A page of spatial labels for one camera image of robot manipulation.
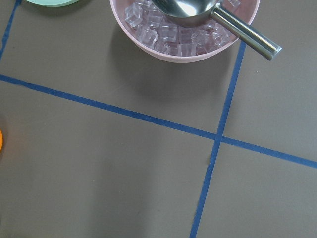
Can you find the ice cubes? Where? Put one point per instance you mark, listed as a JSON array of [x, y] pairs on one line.
[[153, 30]]

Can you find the orange fruit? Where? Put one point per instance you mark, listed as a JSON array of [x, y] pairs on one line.
[[1, 140]]

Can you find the green plate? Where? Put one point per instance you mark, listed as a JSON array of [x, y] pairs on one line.
[[53, 3]]

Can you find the pink bowl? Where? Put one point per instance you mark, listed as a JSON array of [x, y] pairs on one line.
[[118, 8]]

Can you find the metal scoop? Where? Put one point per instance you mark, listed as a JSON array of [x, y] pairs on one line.
[[194, 13]]

